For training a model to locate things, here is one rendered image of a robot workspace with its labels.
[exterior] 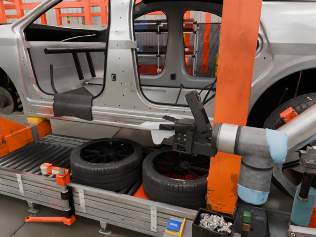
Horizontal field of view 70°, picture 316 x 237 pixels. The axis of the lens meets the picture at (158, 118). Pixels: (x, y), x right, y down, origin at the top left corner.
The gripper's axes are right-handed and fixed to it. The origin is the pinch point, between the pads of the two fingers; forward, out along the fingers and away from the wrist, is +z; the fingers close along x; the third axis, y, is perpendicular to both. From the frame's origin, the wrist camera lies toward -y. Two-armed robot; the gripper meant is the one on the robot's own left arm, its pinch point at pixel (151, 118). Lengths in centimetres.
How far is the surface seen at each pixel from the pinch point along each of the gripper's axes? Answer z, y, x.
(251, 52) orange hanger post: -21, -25, 54
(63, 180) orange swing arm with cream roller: 98, 69, 54
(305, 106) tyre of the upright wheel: -50, -1, 84
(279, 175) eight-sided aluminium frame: -43, 39, 79
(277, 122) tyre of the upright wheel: -38, 10, 85
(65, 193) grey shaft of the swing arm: 99, 81, 56
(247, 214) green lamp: -29, 51, 51
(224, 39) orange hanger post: -9, -30, 52
